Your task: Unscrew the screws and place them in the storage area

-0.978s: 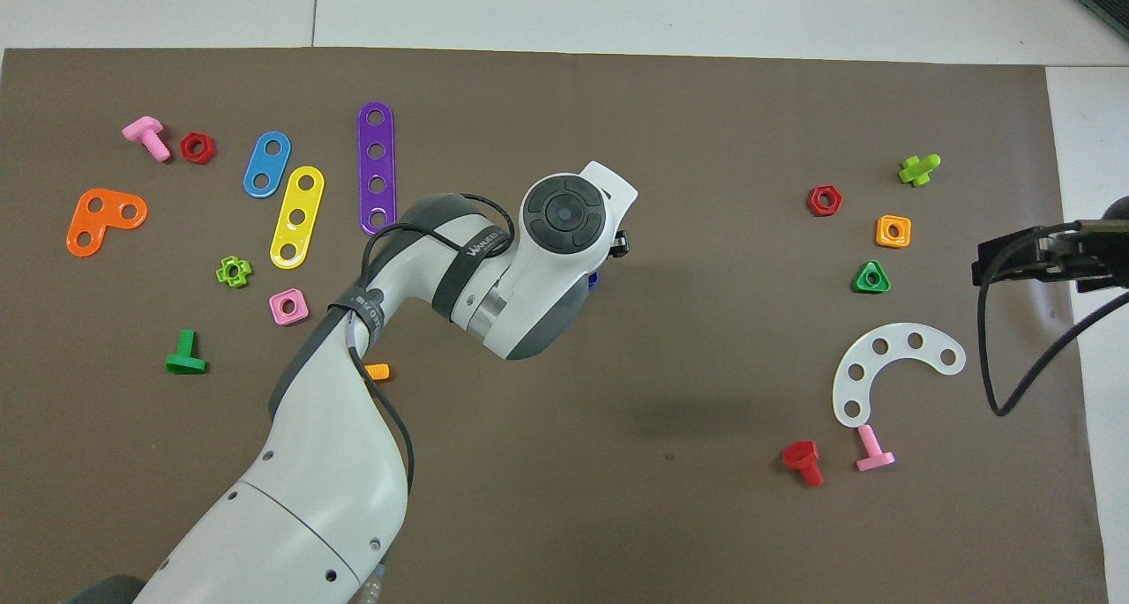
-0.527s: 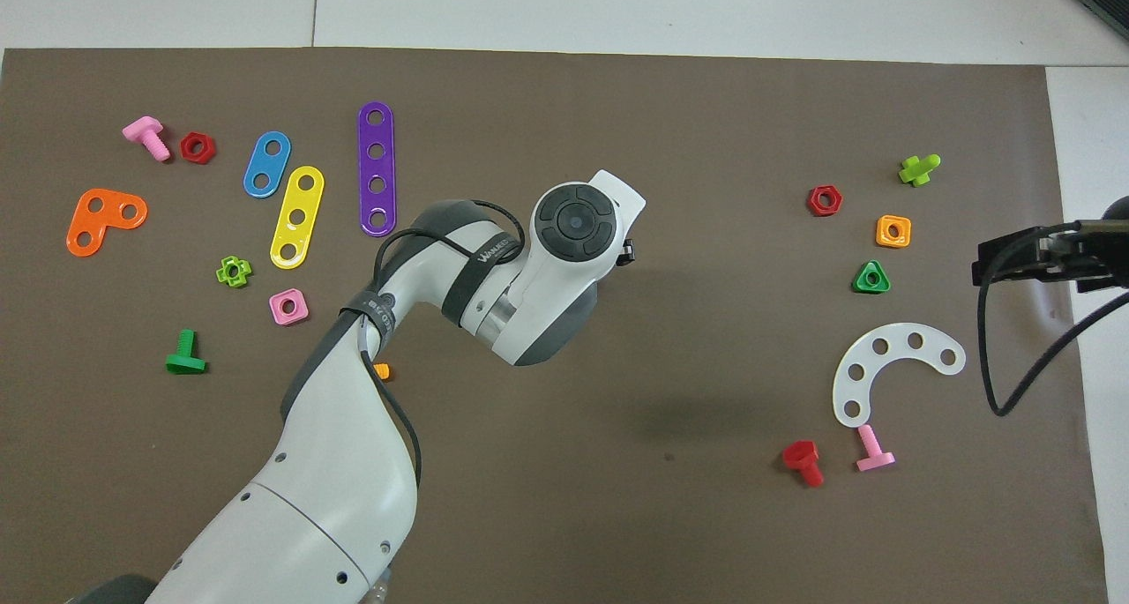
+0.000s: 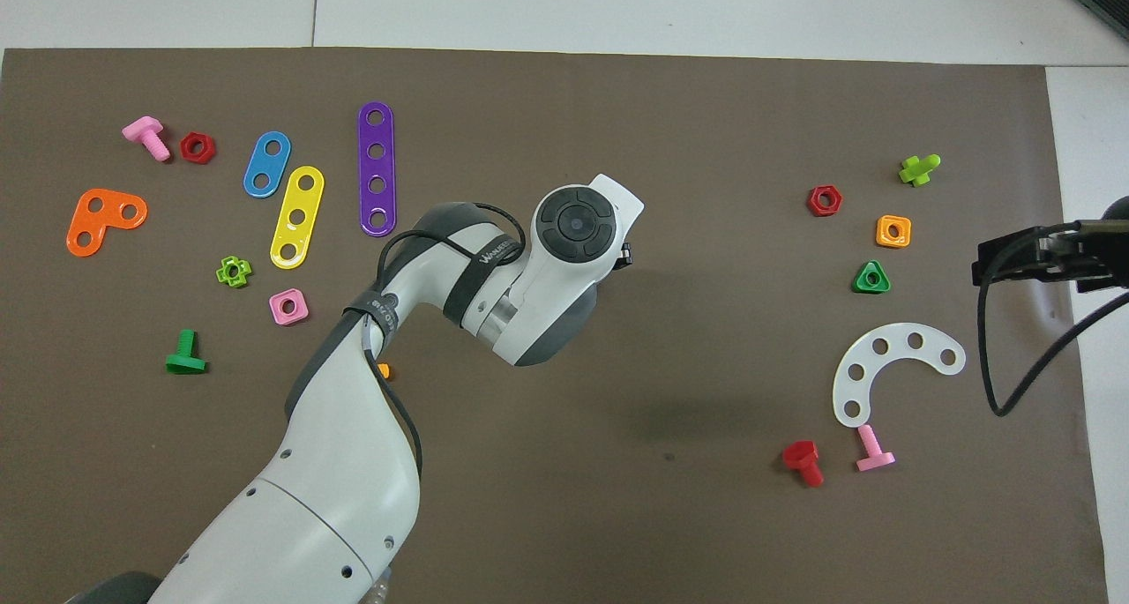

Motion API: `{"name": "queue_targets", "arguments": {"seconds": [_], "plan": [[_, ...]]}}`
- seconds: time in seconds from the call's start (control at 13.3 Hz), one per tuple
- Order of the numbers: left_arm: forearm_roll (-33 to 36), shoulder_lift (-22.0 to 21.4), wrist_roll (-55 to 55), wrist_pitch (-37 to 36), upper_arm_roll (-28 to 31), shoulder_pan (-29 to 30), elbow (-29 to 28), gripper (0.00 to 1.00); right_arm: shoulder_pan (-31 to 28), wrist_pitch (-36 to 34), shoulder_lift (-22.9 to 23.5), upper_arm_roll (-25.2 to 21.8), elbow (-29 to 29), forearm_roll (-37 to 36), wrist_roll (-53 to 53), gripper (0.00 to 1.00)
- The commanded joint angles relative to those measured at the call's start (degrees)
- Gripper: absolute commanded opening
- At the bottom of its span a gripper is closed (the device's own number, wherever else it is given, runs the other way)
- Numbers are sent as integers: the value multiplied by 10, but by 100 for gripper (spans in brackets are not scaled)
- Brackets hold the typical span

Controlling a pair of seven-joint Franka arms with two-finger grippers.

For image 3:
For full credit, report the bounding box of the pink plastic screw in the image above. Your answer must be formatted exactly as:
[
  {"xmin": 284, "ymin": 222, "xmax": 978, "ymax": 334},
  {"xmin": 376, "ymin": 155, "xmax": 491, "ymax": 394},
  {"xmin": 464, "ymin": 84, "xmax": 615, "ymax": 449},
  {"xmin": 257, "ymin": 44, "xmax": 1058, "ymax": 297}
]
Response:
[
  {"xmin": 855, "ymin": 424, "xmax": 897, "ymax": 473},
  {"xmin": 121, "ymin": 116, "xmax": 172, "ymax": 163}
]

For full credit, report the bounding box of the red plastic screw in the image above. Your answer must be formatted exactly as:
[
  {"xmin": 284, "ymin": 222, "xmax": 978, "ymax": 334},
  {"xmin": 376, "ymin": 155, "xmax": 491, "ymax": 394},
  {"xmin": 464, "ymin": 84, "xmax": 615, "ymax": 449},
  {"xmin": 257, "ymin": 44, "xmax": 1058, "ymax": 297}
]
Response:
[{"xmin": 781, "ymin": 440, "xmax": 826, "ymax": 488}]

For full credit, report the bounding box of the blue two-hole plastic strip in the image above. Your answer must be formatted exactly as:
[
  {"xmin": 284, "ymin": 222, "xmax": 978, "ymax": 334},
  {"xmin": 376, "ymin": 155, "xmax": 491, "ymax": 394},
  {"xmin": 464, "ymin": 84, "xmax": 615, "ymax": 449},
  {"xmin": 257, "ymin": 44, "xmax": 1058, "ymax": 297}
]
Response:
[{"xmin": 243, "ymin": 130, "xmax": 292, "ymax": 199}]

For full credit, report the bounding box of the dark green plastic screw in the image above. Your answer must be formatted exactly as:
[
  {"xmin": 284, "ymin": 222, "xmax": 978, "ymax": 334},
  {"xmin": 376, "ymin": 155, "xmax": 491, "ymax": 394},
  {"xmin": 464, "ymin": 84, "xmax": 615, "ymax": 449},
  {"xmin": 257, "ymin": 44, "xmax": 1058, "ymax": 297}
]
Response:
[{"xmin": 165, "ymin": 329, "xmax": 209, "ymax": 376}]

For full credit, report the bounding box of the green triangular plastic nut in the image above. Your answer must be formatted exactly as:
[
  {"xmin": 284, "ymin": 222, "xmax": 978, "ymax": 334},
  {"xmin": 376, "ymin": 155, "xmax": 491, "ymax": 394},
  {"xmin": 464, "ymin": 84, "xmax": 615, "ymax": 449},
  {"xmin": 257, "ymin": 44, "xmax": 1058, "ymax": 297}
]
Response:
[{"xmin": 852, "ymin": 259, "xmax": 892, "ymax": 295}]

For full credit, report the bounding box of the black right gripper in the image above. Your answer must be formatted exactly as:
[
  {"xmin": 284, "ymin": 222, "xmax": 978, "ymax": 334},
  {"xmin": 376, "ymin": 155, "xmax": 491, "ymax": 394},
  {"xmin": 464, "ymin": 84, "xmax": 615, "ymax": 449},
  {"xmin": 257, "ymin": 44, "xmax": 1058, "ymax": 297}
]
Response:
[{"xmin": 971, "ymin": 195, "xmax": 1129, "ymax": 294}]

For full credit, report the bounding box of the white curved five-hole plate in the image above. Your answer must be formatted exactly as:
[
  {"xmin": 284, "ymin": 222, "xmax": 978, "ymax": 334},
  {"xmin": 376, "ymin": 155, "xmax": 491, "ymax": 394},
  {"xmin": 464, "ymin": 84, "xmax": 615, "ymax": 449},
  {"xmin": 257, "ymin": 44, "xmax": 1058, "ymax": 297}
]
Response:
[{"xmin": 832, "ymin": 323, "xmax": 968, "ymax": 429}]

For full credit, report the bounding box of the orange square plastic nut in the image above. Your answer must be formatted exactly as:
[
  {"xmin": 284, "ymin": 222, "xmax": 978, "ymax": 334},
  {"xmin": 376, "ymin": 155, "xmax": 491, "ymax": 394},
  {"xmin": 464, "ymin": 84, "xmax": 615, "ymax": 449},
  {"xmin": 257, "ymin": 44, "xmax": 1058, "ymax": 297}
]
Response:
[{"xmin": 875, "ymin": 214, "xmax": 913, "ymax": 250}]

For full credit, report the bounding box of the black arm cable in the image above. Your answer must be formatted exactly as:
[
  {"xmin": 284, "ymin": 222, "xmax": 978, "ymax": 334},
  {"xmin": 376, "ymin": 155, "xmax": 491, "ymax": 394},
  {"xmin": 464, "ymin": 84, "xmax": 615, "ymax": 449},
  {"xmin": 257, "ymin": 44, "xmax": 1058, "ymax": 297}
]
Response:
[
  {"xmin": 357, "ymin": 203, "xmax": 528, "ymax": 483},
  {"xmin": 975, "ymin": 220, "xmax": 1129, "ymax": 418}
]

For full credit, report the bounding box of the yellow three-hole plastic strip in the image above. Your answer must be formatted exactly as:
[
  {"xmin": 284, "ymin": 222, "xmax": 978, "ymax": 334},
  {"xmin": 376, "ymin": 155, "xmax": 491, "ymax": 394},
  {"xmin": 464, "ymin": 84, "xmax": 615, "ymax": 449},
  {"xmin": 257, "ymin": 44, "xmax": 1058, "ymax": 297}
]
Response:
[{"xmin": 269, "ymin": 165, "xmax": 325, "ymax": 271}]

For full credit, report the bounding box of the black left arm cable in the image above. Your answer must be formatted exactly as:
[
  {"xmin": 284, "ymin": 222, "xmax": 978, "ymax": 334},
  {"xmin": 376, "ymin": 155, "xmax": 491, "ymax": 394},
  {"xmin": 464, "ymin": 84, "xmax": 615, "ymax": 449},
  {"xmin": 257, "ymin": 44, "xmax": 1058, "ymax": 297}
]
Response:
[{"xmin": 357, "ymin": 203, "xmax": 528, "ymax": 483}]

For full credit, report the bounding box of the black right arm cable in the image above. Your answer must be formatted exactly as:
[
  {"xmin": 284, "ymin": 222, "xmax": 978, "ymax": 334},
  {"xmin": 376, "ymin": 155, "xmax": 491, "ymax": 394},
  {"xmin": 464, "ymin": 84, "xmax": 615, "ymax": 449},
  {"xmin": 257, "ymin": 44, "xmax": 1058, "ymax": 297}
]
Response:
[{"xmin": 975, "ymin": 220, "xmax": 1129, "ymax": 418}]

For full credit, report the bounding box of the lime green plastic screw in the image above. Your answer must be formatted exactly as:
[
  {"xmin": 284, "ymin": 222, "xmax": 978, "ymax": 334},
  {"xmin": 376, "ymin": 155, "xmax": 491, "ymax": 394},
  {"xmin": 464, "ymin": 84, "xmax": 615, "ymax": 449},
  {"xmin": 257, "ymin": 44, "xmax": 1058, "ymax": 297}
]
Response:
[{"xmin": 898, "ymin": 153, "xmax": 942, "ymax": 188}]

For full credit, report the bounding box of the purple four-hole plastic strip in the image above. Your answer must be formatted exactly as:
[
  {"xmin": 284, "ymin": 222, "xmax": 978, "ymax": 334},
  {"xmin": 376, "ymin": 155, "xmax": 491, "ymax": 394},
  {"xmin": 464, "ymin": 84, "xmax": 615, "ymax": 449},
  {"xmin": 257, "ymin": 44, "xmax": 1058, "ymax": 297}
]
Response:
[{"xmin": 357, "ymin": 101, "xmax": 398, "ymax": 237}]

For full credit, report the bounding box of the pink square plastic nut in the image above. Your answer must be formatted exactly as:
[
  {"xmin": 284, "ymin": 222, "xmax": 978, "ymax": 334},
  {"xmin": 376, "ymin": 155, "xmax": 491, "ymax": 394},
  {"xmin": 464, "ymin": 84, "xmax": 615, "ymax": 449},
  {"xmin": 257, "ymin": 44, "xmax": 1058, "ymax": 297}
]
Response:
[{"xmin": 269, "ymin": 288, "xmax": 310, "ymax": 326}]

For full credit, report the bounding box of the orange three-hole angle plate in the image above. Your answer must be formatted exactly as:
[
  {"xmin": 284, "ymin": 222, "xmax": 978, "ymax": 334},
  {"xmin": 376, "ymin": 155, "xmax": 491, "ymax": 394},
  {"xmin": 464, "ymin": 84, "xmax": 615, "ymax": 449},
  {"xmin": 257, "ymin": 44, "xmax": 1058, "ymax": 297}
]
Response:
[{"xmin": 66, "ymin": 188, "xmax": 149, "ymax": 258}]

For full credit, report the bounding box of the brown table mat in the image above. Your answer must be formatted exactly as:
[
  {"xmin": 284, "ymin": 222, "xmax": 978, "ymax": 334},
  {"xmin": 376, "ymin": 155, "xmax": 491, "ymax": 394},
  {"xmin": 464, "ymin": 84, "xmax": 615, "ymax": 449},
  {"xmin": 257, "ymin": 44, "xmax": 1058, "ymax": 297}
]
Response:
[{"xmin": 0, "ymin": 47, "xmax": 1110, "ymax": 604}]

